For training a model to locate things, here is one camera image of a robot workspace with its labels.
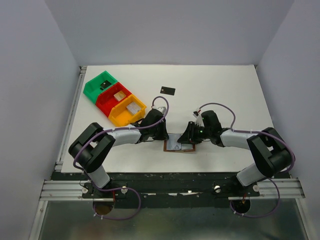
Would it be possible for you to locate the silver card in yellow bin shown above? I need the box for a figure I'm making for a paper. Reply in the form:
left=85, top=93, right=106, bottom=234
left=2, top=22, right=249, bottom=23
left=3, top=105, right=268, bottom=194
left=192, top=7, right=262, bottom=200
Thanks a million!
left=126, top=101, right=141, bottom=116

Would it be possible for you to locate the gold card in red bin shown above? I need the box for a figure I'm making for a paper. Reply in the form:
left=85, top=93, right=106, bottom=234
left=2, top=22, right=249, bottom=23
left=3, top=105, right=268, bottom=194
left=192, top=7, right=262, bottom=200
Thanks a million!
left=113, top=91, right=126, bottom=102

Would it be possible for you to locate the green plastic bin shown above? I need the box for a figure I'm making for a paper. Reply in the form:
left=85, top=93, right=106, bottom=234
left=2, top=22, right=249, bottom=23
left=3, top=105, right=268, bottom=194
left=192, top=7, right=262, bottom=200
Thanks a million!
left=83, top=71, right=118, bottom=104

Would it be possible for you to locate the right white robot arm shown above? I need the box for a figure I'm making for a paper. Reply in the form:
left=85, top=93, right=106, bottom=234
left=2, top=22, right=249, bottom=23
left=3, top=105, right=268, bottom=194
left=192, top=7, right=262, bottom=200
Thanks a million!
left=177, top=110, right=292, bottom=196

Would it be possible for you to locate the red plastic bin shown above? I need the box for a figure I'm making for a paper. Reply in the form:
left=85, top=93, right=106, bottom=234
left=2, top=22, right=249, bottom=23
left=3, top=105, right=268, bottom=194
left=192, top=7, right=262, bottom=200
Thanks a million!
left=95, top=82, right=132, bottom=117

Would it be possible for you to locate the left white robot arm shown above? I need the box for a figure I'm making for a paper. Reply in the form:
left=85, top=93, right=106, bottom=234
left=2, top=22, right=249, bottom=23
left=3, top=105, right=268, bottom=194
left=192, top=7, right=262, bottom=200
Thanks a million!
left=68, top=107, right=169, bottom=198

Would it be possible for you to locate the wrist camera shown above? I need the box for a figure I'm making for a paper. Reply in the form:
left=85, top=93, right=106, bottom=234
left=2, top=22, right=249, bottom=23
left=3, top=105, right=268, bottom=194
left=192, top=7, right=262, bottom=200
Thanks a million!
left=193, top=108, right=204, bottom=127
left=152, top=106, right=167, bottom=116

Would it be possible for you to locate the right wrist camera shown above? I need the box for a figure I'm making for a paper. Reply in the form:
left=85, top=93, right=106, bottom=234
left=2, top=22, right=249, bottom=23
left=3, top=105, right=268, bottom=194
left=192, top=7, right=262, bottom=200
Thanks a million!
left=193, top=108, right=204, bottom=127

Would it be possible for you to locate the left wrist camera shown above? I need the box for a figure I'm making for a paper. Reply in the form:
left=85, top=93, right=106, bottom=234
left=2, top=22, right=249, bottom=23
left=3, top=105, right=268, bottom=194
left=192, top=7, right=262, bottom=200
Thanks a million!
left=152, top=106, right=167, bottom=116

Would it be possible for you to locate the black card in green bin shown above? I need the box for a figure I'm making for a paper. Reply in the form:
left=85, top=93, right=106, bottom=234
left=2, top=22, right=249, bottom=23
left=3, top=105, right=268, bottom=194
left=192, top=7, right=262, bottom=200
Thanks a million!
left=100, top=80, right=112, bottom=91

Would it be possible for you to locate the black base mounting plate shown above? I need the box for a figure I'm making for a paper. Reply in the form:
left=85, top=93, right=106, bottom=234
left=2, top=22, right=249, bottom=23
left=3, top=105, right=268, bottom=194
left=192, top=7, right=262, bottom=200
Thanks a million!
left=40, top=172, right=297, bottom=211

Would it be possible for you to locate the black credit card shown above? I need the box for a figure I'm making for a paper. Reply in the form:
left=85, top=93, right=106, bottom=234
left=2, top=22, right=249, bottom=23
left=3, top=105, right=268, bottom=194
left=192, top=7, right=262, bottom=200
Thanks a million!
left=160, top=86, right=176, bottom=96

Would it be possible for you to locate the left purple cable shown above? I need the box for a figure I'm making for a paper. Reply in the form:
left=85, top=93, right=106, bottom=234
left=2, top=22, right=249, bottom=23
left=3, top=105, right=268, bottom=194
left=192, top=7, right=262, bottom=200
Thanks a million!
left=72, top=96, right=171, bottom=221

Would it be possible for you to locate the brown leather card holder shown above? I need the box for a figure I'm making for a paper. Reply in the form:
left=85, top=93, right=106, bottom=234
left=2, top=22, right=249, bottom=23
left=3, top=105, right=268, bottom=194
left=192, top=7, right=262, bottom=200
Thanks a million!
left=163, top=133, right=196, bottom=153

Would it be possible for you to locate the aluminium rail frame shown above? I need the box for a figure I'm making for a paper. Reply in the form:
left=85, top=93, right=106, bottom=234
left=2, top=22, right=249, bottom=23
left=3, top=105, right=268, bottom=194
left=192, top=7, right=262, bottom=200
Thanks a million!
left=27, top=65, right=88, bottom=240

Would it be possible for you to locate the yellow plastic bin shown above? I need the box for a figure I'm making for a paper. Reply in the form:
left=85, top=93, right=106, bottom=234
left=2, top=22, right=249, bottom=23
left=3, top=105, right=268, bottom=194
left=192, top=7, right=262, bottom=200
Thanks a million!
left=108, top=94, right=147, bottom=127

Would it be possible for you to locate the silver VIP credit card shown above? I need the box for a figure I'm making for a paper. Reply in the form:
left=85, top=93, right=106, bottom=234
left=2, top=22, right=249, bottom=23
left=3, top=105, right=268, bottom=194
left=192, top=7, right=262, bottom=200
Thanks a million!
left=166, top=133, right=182, bottom=151

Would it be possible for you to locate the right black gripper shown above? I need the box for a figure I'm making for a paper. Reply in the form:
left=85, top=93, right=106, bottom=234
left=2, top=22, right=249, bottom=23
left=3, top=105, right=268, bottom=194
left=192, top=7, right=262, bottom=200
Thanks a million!
left=177, top=120, right=212, bottom=145

